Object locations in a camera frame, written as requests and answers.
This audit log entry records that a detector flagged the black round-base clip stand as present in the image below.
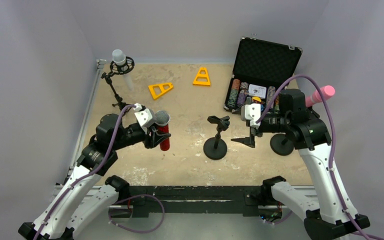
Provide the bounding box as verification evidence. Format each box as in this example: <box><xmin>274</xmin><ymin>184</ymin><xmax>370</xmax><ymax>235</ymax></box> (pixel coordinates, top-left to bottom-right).
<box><xmin>269</xmin><ymin>103</ymin><xmax>321</xmax><ymax>157</ymax></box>

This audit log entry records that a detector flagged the red glitter microphone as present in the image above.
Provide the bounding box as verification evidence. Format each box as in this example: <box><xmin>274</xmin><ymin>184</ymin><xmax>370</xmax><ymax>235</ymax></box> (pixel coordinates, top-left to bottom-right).
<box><xmin>155</xmin><ymin>110</ymin><xmax>171</xmax><ymax>151</ymax></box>

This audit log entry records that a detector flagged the pink microphone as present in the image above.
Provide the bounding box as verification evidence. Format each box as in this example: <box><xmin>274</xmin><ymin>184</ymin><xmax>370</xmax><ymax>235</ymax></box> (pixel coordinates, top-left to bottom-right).
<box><xmin>305</xmin><ymin>85</ymin><xmax>336</xmax><ymax>108</ymax></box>

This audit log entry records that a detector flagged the black tripod shock-mount stand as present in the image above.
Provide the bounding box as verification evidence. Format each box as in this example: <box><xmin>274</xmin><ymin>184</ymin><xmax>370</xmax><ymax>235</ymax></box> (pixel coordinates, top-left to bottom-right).
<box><xmin>100</xmin><ymin>56</ymin><xmax>136</xmax><ymax>112</ymax></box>

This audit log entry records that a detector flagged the white microphone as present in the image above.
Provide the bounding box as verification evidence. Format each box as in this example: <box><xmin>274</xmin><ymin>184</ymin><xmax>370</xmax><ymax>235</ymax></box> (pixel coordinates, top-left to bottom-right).
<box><xmin>112</xmin><ymin>49</ymin><xmax>135</xmax><ymax>91</ymax></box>

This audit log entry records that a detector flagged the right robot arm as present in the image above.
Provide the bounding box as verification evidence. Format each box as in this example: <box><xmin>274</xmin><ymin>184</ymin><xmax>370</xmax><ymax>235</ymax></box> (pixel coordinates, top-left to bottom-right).
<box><xmin>236</xmin><ymin>89</ymin><xmax>371</xmax><ymax>240</ymax></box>

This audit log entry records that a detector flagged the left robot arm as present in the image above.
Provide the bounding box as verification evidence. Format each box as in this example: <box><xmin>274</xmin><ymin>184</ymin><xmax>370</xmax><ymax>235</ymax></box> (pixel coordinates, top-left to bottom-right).
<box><xmin>18</xmin><ymin>109</ymin><xmax>171</xmax><ymax>240</ymax></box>

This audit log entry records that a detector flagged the white card deck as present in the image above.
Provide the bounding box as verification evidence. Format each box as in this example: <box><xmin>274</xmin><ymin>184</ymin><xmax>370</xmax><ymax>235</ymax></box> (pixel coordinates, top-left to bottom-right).
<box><xmin>247</xmin><ymin>84</ymin><xmax>267</xmax><ymax>99</ymax></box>

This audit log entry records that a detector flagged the yellow triangle block left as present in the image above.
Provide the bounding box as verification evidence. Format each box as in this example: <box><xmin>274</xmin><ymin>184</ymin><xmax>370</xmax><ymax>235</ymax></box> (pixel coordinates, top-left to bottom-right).
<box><xmin>148</xmin><ymin>82</ymin><xmax>174</xmax><ymax>100</ymax></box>

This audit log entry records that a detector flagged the yellow triangle block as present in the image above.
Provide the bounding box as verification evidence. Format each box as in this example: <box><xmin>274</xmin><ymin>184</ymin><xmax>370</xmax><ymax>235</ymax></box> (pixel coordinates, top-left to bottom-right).
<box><xmin>192</xmin><ymin>67</ymin><xmax>211</xmax><ymax>87</ymax></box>
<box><xmin>148</xmin><ymin>82</ymin><xmax>174</xmax><ymax>100</ymax></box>

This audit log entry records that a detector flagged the black poker chip case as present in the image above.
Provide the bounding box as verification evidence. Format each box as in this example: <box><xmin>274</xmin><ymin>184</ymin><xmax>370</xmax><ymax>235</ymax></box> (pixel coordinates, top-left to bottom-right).
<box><xmin>223</xmin><ymin>37</ymin><xmax>303</xmax><ymax>114</ymax></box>

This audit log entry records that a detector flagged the yellow triangle block rear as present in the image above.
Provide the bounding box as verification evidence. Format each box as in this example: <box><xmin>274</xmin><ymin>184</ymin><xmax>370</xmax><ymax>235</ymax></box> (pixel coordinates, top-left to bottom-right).
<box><xmin>192</xmin><ymin>67</ymin><xmax>211</xmax><ymax>87</ymax></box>

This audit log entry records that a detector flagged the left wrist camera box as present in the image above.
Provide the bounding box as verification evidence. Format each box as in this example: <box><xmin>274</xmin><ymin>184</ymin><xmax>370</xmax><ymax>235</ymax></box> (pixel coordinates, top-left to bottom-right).
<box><xmin>133</xmin><ymin>103</ymin><xmax>155</xmax><ymax>129</ymax></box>

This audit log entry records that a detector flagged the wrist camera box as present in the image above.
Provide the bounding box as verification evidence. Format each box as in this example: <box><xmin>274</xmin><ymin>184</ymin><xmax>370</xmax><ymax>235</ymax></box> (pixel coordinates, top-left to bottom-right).
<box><xmin>241</xmin><ymin>103</ymin><xmax>262</xmax><ymax>129</ymax></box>
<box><xmin>133</xmin><ymin>103</ymin><xmax>155</xmax><ymax>129</ymax></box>

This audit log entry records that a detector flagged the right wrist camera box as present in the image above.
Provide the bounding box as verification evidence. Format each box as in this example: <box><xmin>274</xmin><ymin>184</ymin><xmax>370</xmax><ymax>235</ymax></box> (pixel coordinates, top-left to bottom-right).
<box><xmin>241</xmin><ymin>103</ymin><xmax>262</xmax><ymax>129</ymax></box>

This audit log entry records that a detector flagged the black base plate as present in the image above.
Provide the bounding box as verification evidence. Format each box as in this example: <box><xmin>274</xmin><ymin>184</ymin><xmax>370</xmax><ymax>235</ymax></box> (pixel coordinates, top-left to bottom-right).
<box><xmin>108</xmin><ymin>185</ymin><xmax>289</xmax><ymax>222</ymax></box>

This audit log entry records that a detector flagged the purple cable loop front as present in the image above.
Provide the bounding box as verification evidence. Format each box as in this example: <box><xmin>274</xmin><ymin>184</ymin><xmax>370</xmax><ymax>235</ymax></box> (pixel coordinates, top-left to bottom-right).
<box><xmin>108</xmin><ymin>194</ymin><xmax>166</xmax><ymax>235</ymax></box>

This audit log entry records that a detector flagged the aluminium frame rail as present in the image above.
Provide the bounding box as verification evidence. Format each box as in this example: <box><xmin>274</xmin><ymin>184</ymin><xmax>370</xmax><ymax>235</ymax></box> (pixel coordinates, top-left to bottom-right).
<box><xmin>39</xmin><ymin>58</ymin><xmax>107</xmax><ymax>240</ymax></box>

